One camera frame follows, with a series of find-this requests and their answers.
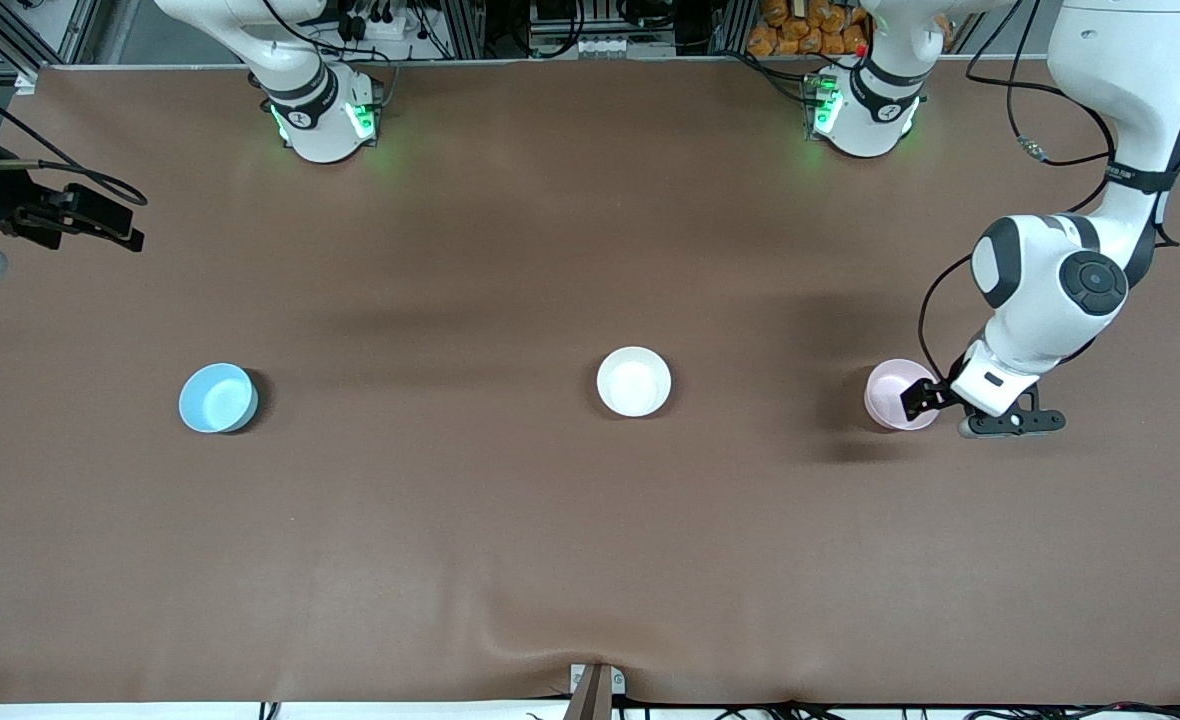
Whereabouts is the white power strip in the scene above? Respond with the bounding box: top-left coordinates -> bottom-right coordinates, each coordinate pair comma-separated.
335,5 -> 406,43

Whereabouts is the white terminal block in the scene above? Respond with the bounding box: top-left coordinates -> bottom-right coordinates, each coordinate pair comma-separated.
575,35 -> 651,58

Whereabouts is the blue bowl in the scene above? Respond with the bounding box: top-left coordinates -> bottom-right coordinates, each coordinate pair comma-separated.
178,362 -> 259,435

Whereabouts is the aluminium extrusion frame post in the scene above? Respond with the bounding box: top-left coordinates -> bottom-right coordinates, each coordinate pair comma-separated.
0,0 -> 101,83
440,0 -> 487,59

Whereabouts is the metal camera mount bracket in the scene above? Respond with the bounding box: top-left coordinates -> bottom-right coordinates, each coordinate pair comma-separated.
570,663 -> 627,720

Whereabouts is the pink bowl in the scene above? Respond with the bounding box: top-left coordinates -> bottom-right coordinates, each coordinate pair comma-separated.
864,358 -> 943,433

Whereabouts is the white bowl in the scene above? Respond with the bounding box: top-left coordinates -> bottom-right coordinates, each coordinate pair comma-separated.
596,346 -> 673,419

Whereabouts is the pile of orange snacks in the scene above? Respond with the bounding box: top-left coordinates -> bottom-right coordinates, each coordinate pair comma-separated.
747,0 -> 871,58

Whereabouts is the brown table mat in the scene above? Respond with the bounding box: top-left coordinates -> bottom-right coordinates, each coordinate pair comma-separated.
0,60 -> 1180,706

